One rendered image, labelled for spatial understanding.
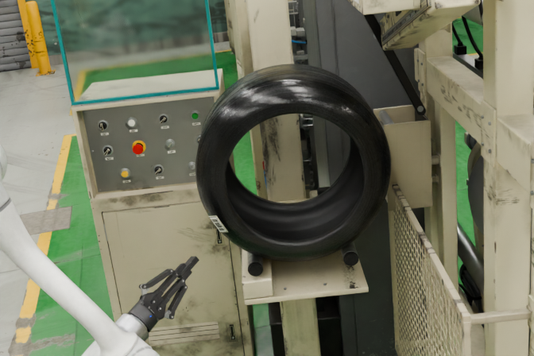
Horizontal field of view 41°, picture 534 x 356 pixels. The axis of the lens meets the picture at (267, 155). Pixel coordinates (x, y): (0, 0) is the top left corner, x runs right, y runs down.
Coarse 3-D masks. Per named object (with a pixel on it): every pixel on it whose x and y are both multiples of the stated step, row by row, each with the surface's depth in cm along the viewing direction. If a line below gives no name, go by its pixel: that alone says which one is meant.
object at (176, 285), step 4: (180, 280) 193; (184, 280) 193; (176, 284) 192; (180, 284) 192; (172, 288) 191; (176, 288) 191; (168, 292) 191; (172, 292) 191; (164, 296) 190; (168, 296) 190; (164, 300) 188; (168, 300) 189; (160, 304) 188; (164, 304) 188; (160, 308) 187
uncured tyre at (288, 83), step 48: (240, 96) 194; (288, 96) 190; (336, 96) 192; (384, 144) 198; (240, 192) 227; (336, 192) 228; (384, 192) 202; (240, 240) 203; (288, 240) 206; (336, 240) 204
